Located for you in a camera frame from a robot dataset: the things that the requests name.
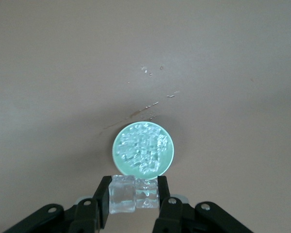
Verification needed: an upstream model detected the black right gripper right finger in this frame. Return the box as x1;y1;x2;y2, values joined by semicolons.
154;176;255;233

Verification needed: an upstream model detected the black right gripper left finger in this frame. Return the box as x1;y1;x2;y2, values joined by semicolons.
2;176;113;233

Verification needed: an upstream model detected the clear ice cube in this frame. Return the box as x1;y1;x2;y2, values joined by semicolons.
134;178;160;210
108;174;137;215

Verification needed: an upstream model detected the heap of clear ice cubes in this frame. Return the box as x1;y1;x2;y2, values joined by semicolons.
116;123;169;175

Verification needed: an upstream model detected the pale green round bowl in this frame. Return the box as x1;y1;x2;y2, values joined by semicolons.
111;120;176;180

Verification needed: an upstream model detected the brown table cover mat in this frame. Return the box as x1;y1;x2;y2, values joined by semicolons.
0;0;291;233

